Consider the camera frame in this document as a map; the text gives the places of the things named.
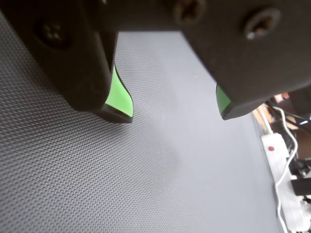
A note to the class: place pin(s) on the white power strip red switch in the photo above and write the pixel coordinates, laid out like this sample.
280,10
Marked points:
286,194

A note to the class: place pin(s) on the dark grey textured mat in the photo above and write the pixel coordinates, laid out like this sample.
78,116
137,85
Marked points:
121,170

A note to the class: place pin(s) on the black power plug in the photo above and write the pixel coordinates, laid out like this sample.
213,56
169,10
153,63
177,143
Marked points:
301,186

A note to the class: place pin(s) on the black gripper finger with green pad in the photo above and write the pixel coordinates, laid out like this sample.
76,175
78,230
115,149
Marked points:
73,63
255,65

